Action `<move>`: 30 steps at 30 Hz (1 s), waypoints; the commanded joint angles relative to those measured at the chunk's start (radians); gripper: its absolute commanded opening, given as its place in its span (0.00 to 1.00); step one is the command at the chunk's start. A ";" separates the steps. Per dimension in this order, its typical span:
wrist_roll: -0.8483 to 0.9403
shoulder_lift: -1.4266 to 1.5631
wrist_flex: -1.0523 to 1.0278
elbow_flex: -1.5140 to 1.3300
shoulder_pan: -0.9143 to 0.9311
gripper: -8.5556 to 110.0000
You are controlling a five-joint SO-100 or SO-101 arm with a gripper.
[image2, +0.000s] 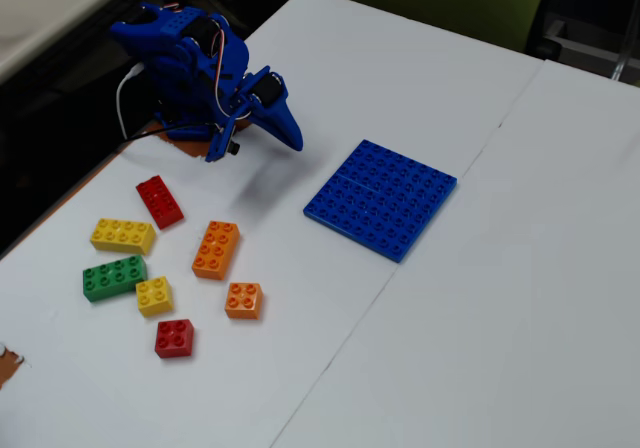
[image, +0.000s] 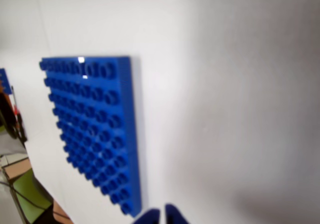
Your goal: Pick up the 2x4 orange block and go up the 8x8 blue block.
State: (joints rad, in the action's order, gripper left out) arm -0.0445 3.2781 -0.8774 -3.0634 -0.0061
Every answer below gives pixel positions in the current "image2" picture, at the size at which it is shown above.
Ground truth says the orange 2x4 block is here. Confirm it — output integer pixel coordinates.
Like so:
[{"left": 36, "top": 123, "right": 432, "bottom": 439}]
[{"left": 191, "top": 220, "right": 241, "bottom": 282}]

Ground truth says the red 2x4 block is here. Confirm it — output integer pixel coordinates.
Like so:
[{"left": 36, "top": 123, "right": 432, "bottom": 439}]
[{"left": 135, "top": 174, "right": 185, "bottom": 231}]

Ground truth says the red 2x2 block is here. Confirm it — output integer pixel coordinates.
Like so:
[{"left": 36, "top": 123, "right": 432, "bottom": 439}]
[{"left": 154, "top": 318, "right": 195, "bottom": 360}]

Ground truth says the white side table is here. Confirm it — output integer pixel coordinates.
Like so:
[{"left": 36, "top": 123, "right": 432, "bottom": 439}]
[{"left": 0, "top": 0, "right": 151, "bottom": 82}]

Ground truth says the blue gripper with motor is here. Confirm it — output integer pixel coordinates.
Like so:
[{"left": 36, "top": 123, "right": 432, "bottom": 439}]
[{"left": 205, "top": 65, "right": 305, "bottom": 163}]

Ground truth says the blue 8x8 base plate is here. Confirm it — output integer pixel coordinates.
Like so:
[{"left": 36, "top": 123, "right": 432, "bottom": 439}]
[{"left": 302, "top": 139, "right": 458, "bottom": 264}]

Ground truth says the yellow 2x4 block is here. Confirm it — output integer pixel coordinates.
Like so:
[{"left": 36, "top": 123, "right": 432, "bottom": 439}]
[{"left": 89, "top": 217, "right": 157, "bottom": 256}]

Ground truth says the white foam board sheet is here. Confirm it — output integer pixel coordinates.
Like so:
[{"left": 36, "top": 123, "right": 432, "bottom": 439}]
[{"left": 0, "top": 0, "right": 544, "bottom": 448}]

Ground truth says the orange 2x2 block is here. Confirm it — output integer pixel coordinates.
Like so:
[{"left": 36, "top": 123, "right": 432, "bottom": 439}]
[{"left": 224, "top": 281, "right": 265, "bottom": 321}]

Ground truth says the white cable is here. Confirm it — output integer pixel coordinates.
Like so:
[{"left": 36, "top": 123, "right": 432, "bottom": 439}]
[{"left": 116, "top": 65, "right": 146, "bottom": 142}]

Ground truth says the black chair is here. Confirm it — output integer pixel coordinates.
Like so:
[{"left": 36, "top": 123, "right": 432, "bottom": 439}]
[{"left": 524, "top": 0, "right": 640, "bottom": 87}]

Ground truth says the green 2x4 block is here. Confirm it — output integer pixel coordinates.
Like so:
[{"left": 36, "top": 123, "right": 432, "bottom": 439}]
[{"left": 82, "top": 255, "right": 149, "bottom": 303}]

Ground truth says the yellow 2x2 block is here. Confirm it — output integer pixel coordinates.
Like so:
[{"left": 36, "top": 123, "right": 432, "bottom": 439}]
[{"left": 135, "top": 275, "right": 175, "bottom": 318}]

